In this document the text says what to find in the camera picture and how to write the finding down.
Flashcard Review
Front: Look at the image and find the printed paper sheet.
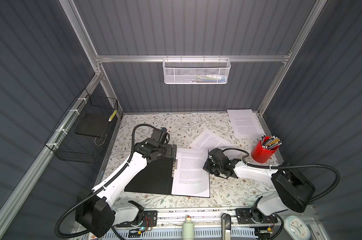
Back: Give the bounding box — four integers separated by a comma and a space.
190, 130, 239, 157
227, 109, 264, 139
171, 148, 210, 198

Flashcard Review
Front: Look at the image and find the red folder with black inside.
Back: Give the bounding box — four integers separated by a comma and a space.
123, 143, 211, 199

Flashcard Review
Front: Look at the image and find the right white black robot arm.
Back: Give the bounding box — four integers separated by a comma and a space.
203, 148, 315, 216

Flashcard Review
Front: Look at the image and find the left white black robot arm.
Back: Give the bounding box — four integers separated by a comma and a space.
75, 128, 177, 237

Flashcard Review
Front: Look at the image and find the red pen cup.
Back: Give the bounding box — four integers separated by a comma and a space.
251, 135, 282, 164

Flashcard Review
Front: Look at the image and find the yellow marker in black basket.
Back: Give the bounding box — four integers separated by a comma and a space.
108, 110, 118, 122

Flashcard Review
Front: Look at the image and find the white plastic bottle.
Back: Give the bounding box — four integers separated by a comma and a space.
182, 215, 195, 240

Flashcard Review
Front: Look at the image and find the white analog clock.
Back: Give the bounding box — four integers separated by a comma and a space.
284, 216, 311, 240

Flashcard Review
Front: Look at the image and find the silver handle at front rail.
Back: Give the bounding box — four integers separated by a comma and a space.
222, 214, 232, 240

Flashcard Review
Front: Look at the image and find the black wire side basket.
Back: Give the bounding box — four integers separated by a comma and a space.
45, 91, 119, 164

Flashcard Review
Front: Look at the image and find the white wire wall basket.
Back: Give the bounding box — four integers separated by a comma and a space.
162, 57, 231, 85

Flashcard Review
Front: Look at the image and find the right black corrugated cable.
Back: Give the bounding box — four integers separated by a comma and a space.
222, 147, 341, 203

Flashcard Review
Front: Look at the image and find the black corrugated cable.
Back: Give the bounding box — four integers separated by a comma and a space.
222, 147, 341, 203
54, 123, 158, 239

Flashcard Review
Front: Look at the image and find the left black corrugated cable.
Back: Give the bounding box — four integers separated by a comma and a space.
54, 123, 158, 239

